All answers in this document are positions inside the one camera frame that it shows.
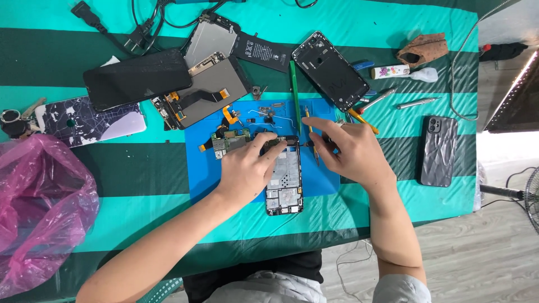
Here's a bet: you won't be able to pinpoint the black power plug with cable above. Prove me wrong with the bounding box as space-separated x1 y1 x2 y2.
70 0 137 57

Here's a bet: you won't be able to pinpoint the person's right hand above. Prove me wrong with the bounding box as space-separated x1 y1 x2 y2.
313 116 397 192

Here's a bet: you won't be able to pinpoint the yellow handled screwdriver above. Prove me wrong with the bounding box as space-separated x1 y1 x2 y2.
347 108 380 136

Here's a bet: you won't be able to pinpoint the green plastic basket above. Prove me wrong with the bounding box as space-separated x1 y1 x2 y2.
137 277 184 303

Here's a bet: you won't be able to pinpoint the thin white wire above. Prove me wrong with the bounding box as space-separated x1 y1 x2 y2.
335 239 376 303

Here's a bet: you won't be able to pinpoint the small loose phone parts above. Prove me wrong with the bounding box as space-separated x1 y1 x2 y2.
245 101 295 129

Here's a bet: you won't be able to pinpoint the black phone battery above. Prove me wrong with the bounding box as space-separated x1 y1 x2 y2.
231 31 293 73

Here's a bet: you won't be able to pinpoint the black phone screen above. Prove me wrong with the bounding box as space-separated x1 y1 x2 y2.
83 48 193 113

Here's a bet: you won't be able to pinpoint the standing fan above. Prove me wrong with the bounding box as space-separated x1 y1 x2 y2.
479 166 539 235

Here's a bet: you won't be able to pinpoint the black two-pin plug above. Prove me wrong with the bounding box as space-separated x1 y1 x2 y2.
124 17 165 54

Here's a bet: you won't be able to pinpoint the silver phone middle frame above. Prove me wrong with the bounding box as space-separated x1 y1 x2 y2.
184 12 242 70

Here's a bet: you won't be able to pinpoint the green phone circuit board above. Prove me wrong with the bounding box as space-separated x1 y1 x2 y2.
210 128 252 160

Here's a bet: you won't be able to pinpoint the black tool with red cap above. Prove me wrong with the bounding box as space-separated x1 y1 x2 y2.
479 42 529 63

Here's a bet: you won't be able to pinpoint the person's left hand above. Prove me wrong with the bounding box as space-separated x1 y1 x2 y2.
218 131 289 207

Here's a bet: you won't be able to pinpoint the white floral tube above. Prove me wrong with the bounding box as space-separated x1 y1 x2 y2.
371 64 411 81

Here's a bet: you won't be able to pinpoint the white plastic glue bottle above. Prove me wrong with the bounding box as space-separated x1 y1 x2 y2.
408 67 439 83

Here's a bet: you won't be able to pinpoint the black phone back housing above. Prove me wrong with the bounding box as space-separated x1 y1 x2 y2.
291 30 371 113

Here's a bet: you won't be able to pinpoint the gray display assembly with flex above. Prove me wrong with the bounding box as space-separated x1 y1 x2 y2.
151 51 253 131

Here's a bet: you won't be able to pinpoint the green plastic pry tool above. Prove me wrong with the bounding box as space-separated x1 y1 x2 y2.
288 60 302 136

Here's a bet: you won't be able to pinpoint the phone with marble case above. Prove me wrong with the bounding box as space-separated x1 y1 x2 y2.
35 95 147 148

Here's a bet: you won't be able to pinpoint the silver precision screwdriver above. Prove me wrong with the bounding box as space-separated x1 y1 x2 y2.
357 87 398 115
395 97 442 110

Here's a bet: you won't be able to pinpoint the pink plastic bag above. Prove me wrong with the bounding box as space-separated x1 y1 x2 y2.
0 134 100 300

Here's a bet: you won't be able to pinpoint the bunch of keys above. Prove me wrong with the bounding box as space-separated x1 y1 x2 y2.
0 97 47 140

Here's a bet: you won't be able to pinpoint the green striped tablecloth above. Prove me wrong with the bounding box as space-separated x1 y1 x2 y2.
0 0 481 303

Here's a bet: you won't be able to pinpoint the blue repair mat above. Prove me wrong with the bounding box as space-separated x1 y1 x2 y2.
184 98 341 205

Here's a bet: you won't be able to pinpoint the orange flex cable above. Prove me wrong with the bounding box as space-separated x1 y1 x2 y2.
222 105 241 125

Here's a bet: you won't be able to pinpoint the person's gray shirt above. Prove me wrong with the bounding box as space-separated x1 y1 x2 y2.
183 250 433 303

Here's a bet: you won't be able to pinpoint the silver flexible metal hose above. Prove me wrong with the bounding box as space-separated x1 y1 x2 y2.
449 0 513 122

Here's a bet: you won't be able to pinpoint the black textured phone case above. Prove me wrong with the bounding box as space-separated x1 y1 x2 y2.
419 115 459 188

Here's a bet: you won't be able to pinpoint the thin yellow tweezers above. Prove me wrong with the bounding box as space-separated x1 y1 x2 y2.
304 105 320 166

